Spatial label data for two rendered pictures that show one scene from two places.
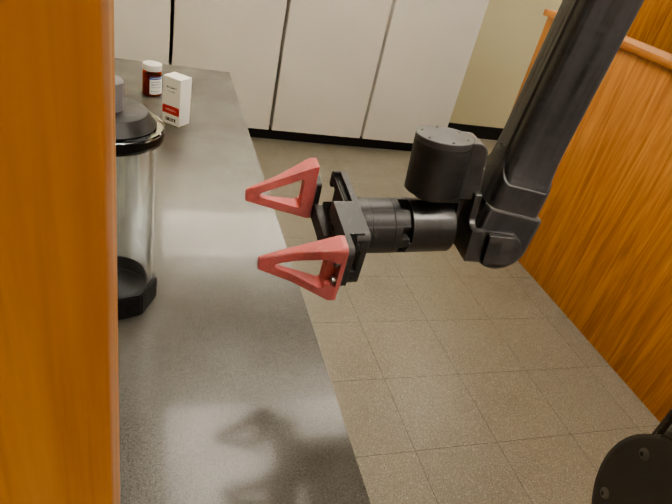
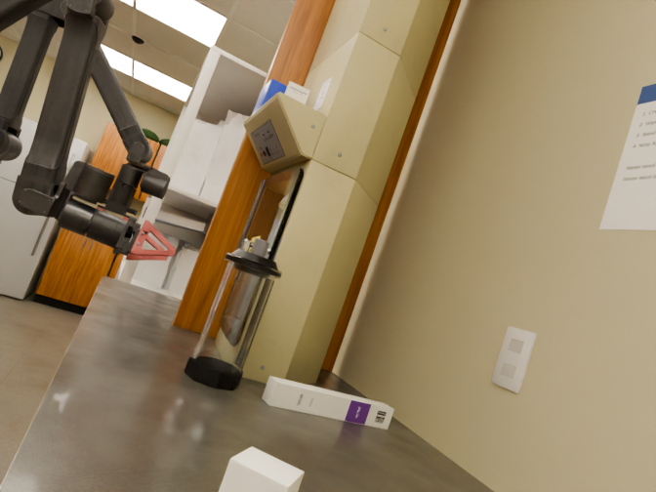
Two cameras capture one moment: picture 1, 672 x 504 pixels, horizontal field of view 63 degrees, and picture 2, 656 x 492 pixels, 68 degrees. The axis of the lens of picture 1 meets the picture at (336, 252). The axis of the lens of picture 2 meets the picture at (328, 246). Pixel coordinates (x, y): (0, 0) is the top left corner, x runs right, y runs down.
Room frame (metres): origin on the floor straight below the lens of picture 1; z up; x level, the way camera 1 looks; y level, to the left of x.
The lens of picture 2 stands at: (1.41, 0.38, 1.16)
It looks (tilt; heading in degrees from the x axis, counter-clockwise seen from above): 5 degrees up; 181
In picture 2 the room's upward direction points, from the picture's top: 20 degrees clockwise
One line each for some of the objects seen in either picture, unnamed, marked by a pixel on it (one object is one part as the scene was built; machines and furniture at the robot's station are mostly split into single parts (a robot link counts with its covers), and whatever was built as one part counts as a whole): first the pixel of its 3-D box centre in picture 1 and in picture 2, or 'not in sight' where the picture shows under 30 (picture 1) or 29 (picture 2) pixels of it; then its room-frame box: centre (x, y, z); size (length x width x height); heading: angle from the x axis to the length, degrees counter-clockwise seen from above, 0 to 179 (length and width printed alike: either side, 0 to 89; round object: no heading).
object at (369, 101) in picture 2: not in sight; (321, 219); (0.22, 0.33, 1.33); 0.32 x 0.25 x 0.77; 23
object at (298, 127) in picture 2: not in sight; (273, 138); (0.29, 0.16, 1.46); 0.32 x 0.11 x 0.10; 23
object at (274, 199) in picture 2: not in sight; (253, 252); (0.27, 0.21, 1.19); 0.30 x 0.01 x 0.40; 22
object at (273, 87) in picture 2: not in sight; (278, 108); (0.21, 0.13, 1.56); 0.10 x 0.10 x 0.09; 23
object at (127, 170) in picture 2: not in sight; (132, 177); (0.11, -0.19, 1.27); 0.07 x 0.06 x 0.07; 101
